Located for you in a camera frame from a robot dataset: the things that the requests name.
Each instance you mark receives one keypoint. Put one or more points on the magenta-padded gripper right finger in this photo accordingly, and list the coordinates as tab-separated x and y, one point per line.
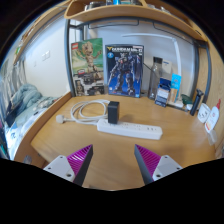
166	165

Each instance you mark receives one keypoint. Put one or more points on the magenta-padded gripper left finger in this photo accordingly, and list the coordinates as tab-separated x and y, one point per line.
58	166

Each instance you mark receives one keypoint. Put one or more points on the black charger block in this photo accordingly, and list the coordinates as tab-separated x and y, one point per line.
113	112

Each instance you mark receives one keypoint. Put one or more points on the white power strip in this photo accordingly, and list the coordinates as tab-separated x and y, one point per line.
133	129

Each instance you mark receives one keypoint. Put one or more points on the white lotion bottle red cap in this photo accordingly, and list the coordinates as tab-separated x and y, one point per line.
212	120

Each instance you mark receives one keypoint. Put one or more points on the green round container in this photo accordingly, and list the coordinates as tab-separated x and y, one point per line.
186	99

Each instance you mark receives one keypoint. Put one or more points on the black electric shaver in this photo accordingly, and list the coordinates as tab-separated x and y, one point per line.
196	101

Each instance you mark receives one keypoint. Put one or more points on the bed with grey-green bedding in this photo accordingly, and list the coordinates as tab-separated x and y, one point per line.
26	100

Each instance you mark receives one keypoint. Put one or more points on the light blue tall box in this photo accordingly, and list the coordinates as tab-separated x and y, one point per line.
175	86

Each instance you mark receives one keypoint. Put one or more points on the clear bottle with black cap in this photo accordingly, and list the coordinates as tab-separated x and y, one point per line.
154	80

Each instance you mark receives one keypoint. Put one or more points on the white box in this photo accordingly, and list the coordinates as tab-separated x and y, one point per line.
167	68

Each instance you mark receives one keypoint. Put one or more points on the blue robot model kit box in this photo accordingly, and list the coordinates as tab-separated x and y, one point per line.
124	70

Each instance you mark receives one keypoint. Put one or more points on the green toy figure box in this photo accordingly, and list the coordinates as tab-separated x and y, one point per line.
87	63

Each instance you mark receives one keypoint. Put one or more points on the white desk lamp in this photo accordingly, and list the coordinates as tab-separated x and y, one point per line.
150	34

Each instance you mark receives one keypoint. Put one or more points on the wooden shelf unit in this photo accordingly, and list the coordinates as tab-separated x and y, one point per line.
133	11

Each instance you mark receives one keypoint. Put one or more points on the white wall switch plate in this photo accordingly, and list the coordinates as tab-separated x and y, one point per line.
45	55

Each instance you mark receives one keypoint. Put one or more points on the dark metal desk frame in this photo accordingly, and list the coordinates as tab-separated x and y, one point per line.
67	50

